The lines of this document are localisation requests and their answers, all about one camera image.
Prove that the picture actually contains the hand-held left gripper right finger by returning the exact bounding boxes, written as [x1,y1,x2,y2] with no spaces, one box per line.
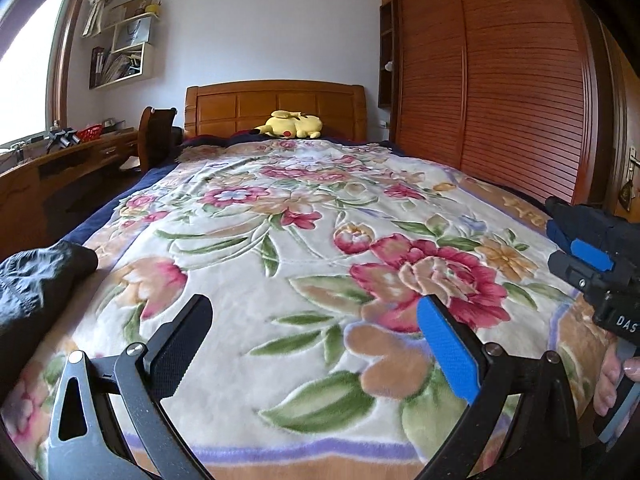
[417,296,583,480]

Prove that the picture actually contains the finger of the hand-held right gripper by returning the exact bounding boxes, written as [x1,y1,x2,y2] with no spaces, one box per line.
[545,217,573,252]
[547,239,632,293]

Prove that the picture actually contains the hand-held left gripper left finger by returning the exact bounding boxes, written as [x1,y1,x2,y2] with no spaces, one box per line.
[47,294,214,480]

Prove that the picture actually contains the black coat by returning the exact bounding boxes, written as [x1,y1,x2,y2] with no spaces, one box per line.
[0,240,98,346]

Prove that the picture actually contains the person's right hand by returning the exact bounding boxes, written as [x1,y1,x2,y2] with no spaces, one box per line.
[592,345,640,418]

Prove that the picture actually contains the floral blanket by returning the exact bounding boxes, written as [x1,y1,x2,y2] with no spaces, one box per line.
[0,137,621,480]

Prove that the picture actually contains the wooden slatted wardrobe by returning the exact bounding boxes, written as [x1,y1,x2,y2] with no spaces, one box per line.
[379,0,601,216]

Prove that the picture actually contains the wooden desk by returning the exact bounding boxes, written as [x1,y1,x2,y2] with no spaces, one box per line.
[0,130,141,261]

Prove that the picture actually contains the wooden chair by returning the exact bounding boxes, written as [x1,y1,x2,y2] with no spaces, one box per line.
[120,106,178,175]

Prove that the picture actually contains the black device on desk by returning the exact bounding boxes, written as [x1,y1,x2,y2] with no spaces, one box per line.
[46,129,81,153]

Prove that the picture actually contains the narrow wooden side shelf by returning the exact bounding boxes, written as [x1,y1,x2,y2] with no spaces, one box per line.
[378,2,396,108]

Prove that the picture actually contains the yellow plush toy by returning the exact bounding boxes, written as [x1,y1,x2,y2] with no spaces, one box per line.
[250,109,323,140]

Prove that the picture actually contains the wooden bed headboard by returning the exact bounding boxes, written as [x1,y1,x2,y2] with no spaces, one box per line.
[184,80,368,142]

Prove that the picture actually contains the white paper bag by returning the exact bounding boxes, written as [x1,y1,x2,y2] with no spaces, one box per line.
[117,16,152,45]

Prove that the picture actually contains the window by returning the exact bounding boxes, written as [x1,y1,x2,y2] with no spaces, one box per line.
[0,0,96,153]

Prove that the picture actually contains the brass door handle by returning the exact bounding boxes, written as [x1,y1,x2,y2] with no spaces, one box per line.
[625,145,640,211]

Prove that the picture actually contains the white wall shelf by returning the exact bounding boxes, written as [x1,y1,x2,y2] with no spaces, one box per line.
[89,0,162,90]

